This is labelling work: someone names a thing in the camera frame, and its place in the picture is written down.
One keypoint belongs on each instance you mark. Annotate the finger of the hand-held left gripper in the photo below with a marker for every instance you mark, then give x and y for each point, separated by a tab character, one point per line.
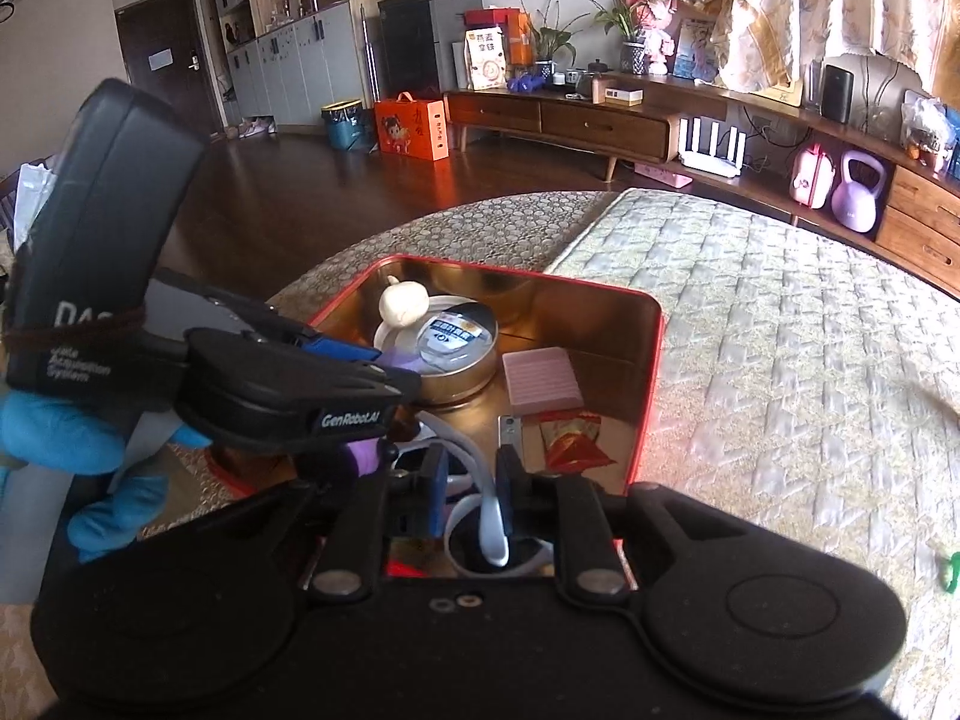
390	386
341	349

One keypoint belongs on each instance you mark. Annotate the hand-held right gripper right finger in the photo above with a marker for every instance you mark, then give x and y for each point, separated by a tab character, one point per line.
506	499

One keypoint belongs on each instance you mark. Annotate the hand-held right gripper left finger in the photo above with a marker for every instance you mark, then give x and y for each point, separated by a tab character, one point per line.
436	495

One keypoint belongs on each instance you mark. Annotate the white flexible band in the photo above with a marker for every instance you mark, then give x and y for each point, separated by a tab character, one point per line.
491	532

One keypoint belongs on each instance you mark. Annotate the garlic bulb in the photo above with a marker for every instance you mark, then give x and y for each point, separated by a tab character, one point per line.
403	304

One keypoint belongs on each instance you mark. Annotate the red candy packet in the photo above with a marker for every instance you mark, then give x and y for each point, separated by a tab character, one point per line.
574	439

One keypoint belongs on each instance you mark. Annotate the red tin box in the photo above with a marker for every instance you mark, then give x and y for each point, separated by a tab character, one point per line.
600	330

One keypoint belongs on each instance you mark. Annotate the person's left hand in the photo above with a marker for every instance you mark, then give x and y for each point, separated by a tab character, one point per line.
60	431

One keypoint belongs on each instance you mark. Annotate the metal nail clipper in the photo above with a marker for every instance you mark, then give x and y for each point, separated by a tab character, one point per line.
511	435

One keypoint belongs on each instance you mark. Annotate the round metal tin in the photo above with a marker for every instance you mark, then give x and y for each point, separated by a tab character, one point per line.
465	382

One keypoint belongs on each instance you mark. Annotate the white plastic bag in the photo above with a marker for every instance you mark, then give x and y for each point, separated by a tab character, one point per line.
34	195

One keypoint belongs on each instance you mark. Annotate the blue label clear case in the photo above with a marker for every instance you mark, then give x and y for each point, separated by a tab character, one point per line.
454	341

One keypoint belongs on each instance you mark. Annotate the pink ribbed box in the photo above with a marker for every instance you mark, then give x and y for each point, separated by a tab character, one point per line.
540	379

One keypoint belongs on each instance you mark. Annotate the circle patterned bed cover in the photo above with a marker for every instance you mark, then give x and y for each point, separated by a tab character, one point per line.
465	229

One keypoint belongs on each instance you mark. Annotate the pair of shoes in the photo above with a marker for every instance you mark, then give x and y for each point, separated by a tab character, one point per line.
251	127

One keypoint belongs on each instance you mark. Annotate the dark wooden door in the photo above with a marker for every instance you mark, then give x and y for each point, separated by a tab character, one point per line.
169	60

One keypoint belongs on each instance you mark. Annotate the blue trash bin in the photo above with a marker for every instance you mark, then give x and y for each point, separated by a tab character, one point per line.
345	127

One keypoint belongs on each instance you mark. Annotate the orange gift box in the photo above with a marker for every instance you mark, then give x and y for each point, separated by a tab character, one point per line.
409	131

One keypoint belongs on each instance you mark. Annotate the grey cabinet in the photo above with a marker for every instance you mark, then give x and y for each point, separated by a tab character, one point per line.
307	67

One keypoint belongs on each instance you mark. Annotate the dark refrigerator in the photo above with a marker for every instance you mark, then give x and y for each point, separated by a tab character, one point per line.
420	45

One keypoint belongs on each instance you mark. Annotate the blue toy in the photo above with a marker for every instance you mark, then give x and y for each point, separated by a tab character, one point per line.
523	82

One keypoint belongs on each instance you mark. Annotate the oat cereal bag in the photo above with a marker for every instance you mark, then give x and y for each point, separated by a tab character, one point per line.
486	60

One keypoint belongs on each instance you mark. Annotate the wooden tv cabinet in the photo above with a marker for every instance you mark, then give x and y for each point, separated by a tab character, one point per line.
592	124

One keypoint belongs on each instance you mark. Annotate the pink power strip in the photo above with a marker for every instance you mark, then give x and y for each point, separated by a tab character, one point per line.
664	176

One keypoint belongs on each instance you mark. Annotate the orange carton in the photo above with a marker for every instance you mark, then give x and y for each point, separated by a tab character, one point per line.
519	41

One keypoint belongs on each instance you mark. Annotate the potted plant small pot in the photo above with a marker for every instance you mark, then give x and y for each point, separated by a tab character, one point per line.
546	52

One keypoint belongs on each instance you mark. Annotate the red flat box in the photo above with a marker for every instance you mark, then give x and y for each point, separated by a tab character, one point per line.
487	17

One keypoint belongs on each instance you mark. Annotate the beige small box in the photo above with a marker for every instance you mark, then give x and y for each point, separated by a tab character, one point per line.
619	94

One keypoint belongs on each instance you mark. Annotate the dark teapot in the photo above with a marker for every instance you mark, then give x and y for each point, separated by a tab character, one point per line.
598	67

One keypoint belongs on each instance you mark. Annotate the white router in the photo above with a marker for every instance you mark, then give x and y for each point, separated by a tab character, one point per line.
712	161

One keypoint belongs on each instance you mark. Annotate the potted plant patterned pot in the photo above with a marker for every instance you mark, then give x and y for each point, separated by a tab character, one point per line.
631	56

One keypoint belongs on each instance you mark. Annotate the pink doll figure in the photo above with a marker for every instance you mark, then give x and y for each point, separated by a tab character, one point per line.
656	34

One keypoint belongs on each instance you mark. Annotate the green small object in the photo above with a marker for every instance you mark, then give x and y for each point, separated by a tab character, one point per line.
952	570

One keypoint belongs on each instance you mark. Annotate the purple kettlebell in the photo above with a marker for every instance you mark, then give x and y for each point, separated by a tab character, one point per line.
855	202

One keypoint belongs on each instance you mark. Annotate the drinking glass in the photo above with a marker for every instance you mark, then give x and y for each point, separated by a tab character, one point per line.
813	86

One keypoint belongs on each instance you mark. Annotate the black speaker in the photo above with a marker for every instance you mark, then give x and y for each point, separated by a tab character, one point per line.
838	94

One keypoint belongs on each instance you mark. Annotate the clear plastic bag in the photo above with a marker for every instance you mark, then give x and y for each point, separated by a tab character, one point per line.
930	135

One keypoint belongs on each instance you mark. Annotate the floral curtain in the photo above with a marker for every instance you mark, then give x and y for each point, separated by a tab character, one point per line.
825	0

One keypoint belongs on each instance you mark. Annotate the picture frame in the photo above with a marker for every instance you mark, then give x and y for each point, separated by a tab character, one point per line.
696	49

